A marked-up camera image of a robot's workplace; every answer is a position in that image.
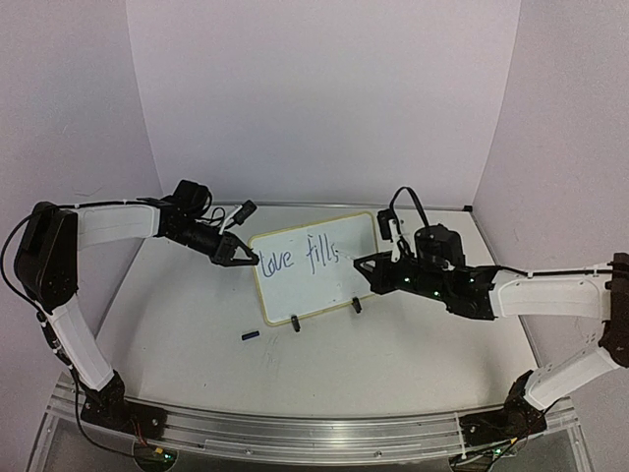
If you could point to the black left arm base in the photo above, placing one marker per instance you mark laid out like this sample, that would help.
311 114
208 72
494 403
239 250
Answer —
110 409

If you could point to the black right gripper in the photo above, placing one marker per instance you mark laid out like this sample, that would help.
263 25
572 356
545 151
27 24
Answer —
388 273

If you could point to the black whiteboard foot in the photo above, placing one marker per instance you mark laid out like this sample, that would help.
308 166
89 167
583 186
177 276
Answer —
295 323
356 304

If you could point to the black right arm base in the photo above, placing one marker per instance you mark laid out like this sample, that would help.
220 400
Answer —
516 419

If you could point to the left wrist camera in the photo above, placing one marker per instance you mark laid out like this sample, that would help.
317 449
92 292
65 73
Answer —
237 216

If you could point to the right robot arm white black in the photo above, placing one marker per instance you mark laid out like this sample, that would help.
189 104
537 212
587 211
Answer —
494 292

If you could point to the aluminium front rail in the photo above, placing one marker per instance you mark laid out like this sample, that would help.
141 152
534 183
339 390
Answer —
64 443

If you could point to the black left whiteboard foot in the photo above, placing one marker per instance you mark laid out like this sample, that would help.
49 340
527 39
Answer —
295 323

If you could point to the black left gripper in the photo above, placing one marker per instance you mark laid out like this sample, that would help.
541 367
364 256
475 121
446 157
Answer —
224 251

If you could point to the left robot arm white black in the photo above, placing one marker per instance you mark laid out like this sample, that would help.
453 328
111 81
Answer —
47 268

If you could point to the yellow framed small whiteboard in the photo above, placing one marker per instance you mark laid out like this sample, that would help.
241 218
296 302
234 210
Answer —
299 273

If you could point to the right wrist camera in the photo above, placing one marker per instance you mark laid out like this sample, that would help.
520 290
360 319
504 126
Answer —
385 221

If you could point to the black right whiteboard foot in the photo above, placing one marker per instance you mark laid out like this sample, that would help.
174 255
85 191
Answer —
356 304

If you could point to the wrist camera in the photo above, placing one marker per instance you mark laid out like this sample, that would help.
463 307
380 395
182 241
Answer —
237 216
385 221

